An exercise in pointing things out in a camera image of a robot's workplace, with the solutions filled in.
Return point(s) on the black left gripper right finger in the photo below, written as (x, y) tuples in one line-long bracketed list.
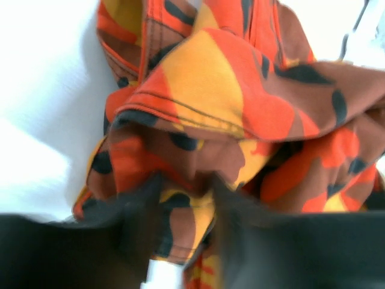
[(259, 248)]

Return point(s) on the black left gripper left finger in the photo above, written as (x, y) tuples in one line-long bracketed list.
[(109, 248)]

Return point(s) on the orange camouflage trousers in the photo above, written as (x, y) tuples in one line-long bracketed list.
[(230, 89)]

